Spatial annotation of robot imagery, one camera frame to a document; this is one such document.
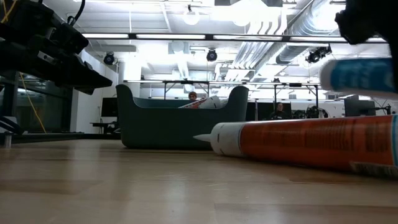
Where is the black desk equipment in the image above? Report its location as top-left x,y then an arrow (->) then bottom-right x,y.
292,105 -> 330,119

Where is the teal plastic bin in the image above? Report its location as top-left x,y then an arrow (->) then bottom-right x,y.
115,83 -> 250,150

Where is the blue silicone tube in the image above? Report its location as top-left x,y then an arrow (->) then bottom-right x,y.
319,57 -> 398,101

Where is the black ceiling track lamp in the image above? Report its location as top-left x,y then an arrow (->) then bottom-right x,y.
305,45 -> 333,65

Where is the silver ventilation duct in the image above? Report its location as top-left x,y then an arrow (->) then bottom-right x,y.
275,0 -> 346,65

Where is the black background desk frame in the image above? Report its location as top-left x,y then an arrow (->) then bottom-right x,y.
123,79 -> 212,101
248,81 -> 321,121

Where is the black computer monitor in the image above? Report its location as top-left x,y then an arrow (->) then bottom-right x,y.
344,99 -> 376,118
101,97 -> 119,118

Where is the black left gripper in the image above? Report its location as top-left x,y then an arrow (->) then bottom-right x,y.
0,0 -> 113,95

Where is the orange white Gorilla sealant tube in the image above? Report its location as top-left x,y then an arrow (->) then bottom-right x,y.
177,95 -> 222,110
192,114 -> 398,180

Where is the white globe pendant lamp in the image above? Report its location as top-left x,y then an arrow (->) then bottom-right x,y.
182,4 -> 200,26

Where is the black aluminium rig frame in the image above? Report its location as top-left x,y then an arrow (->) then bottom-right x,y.
0,115 -> 122,141

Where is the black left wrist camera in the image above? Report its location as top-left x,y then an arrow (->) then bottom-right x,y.
51,21 -> 90,55

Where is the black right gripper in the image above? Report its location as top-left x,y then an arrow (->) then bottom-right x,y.
335,0 -> 398,91

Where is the yellow arm cable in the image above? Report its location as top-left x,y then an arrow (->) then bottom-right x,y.
0,0 -> 18,24

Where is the yellow hanging cable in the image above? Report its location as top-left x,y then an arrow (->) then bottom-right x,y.
18,72 -> 47,134

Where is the LED light bar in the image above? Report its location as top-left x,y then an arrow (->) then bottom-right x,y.
81,32 -> 388,44

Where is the black side table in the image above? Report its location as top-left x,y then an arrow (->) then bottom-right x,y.
90,121 -> 121,135

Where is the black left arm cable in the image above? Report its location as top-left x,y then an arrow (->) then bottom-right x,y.
67,0 -> 87,26

